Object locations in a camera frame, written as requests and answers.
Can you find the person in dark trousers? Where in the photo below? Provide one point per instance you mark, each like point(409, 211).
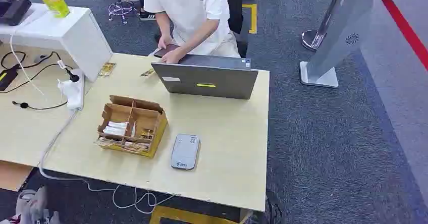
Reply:
point(235, 12)

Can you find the brown cardboard card box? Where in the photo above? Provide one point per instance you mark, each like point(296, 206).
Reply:
point(152, 139)

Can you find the person's right hand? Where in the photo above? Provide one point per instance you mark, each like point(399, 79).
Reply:
point(164, 42)

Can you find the person's left hand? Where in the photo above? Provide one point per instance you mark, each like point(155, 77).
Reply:
point(172, 57)

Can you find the white cabinet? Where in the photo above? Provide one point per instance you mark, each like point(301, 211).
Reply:
point(73, 32)

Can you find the brown side panel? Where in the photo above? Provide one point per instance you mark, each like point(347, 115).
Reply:
point(13, 175)

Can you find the large gold card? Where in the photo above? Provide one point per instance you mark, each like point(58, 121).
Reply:
point(107, 69)

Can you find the silver kiosk stand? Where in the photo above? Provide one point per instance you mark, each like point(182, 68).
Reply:
point(341, 32)

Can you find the chrome stanchion post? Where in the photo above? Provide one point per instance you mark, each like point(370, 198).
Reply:
point(311, 38)

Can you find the dark smartphone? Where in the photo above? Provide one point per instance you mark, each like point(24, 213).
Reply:
point(167, 49)

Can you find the row of gold cards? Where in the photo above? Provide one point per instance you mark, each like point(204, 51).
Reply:
point(130, 145)

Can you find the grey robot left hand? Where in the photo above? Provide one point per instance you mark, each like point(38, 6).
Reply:
point(35, 205)

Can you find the white power strip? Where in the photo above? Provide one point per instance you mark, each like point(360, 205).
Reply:
point(75, 93)

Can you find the black power adapter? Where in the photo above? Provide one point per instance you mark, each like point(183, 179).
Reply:
point(6, 78)

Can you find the stack of white cards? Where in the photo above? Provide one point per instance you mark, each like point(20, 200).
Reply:
point(115, 129)

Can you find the black device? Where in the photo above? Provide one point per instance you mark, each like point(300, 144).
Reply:
point(13, 8)

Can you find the person's hand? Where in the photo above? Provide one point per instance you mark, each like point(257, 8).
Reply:
point(172, 57)
point(164, 42)

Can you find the office chair star base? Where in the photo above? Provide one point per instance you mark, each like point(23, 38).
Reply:
point(121, 9)

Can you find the person in white shirt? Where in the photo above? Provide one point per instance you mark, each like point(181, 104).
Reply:
point(190, 12)

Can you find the black plug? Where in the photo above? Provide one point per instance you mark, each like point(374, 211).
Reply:
point(73, 77)

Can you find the gold cards in stack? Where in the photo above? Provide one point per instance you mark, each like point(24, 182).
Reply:
point(147, 134)

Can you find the grey laptop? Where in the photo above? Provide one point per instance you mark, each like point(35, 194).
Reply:
point(207, 80)

